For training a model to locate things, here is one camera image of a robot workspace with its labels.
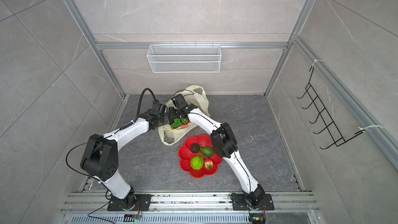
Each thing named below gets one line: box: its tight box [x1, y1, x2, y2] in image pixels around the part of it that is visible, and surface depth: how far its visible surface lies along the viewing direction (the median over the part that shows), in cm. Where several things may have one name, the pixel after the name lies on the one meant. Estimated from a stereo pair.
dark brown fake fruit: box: [190, 143, 201, 154], surface depth 89 cm
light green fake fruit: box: [190, 156, 204, 171], surface depth 82 cm
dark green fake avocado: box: [201, 146, 215, 158], surface depth 88 cm
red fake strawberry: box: [204, 157, 214, 171], surface depth 83 cm
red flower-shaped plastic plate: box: [178, 134, 223, 179], surface depth 88 cm
